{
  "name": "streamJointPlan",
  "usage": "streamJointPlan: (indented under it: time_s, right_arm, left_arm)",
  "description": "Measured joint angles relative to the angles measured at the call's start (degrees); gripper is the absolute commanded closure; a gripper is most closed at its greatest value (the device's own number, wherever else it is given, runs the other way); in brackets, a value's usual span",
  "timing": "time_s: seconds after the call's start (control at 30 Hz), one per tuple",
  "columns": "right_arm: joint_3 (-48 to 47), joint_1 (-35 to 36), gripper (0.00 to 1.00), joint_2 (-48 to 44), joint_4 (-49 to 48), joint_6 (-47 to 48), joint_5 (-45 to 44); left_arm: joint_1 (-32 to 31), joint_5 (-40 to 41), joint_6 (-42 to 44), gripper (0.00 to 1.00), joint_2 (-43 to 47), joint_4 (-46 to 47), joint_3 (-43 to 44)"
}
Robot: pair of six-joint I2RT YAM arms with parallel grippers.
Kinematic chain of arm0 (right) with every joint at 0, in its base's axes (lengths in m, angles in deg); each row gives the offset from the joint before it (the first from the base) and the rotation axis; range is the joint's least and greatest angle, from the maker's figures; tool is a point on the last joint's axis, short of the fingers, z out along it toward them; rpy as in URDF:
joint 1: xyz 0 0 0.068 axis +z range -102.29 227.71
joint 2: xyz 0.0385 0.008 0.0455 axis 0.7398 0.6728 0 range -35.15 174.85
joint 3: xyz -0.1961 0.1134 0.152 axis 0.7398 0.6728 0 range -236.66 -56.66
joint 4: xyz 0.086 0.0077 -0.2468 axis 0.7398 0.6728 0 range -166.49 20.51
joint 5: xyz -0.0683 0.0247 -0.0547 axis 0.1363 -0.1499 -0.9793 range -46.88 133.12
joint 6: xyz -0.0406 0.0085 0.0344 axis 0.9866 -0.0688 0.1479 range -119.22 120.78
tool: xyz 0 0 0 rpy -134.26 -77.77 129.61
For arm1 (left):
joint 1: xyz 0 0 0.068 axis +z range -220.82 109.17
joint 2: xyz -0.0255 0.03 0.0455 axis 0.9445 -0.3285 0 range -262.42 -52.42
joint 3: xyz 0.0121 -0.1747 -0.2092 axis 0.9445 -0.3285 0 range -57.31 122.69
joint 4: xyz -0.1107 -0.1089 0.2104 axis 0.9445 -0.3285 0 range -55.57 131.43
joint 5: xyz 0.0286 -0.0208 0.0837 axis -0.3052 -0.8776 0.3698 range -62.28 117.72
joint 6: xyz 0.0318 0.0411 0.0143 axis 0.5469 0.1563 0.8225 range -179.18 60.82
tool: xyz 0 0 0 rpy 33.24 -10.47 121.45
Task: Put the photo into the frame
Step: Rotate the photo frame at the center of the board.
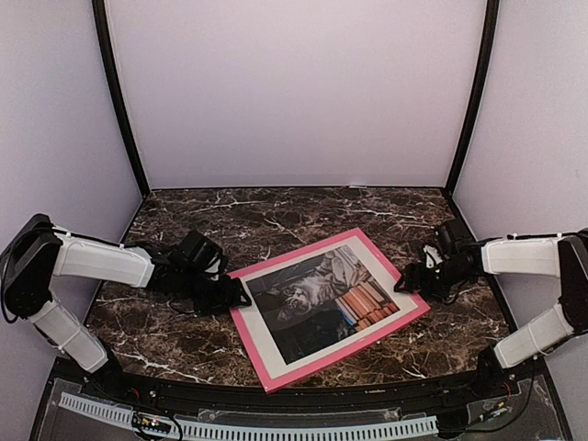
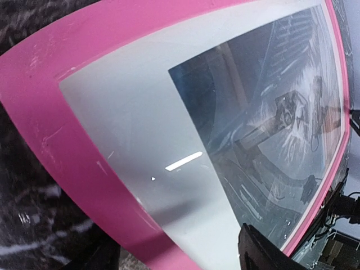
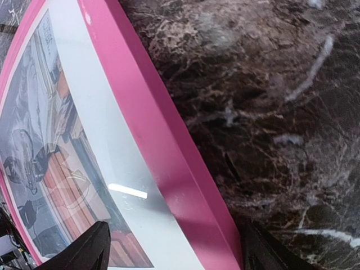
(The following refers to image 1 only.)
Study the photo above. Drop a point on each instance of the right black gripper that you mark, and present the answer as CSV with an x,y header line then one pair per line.
x,y
409,275

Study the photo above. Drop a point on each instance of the cat and books photo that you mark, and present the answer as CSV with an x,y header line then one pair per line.
x,y
319,302

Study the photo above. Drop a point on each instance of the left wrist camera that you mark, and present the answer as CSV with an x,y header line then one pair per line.
x,y
215,271

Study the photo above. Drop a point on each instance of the right black corner post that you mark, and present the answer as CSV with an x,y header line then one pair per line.
x,y
475,96

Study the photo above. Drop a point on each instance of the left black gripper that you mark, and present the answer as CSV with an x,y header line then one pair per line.
x,y
229,298

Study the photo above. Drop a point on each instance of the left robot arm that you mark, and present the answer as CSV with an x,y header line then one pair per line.
x,y
194,269

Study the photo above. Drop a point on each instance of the white slotted cable duct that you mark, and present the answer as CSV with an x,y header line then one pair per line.
x,y
150,426

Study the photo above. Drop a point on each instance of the left black corner post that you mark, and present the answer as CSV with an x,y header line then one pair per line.
x,y
116,95

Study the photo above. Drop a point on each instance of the black front rail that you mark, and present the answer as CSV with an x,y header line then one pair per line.
x,y
443,394

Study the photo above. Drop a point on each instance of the white photo mat board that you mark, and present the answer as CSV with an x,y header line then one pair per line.
x,y
266,331

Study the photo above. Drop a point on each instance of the black corner post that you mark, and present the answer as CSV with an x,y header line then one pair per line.
x,y
475,96
116,95

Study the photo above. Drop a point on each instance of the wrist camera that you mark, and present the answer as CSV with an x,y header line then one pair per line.
x,y
215,271
432,256

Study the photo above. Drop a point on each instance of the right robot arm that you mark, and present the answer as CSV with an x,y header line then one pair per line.
x,y
549,270

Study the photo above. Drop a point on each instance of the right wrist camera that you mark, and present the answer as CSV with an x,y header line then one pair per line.
x,y
432,256

